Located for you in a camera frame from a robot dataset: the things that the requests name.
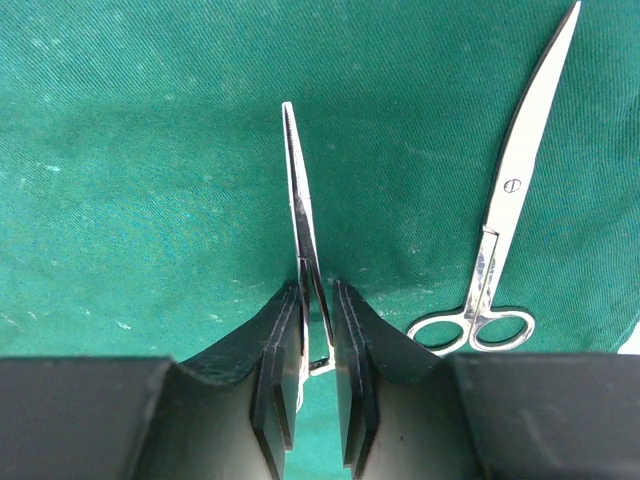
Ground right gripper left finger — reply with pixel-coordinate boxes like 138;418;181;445
1;283;302;479

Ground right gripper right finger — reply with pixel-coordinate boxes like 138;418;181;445
332;281;639;479

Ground silver straight hemostat forceps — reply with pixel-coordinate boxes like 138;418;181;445
281;101;336;409

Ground silver surgical scissors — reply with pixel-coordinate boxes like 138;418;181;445
406;1;582;357

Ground green surgical cloth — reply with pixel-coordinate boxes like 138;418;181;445
0;0;640;480

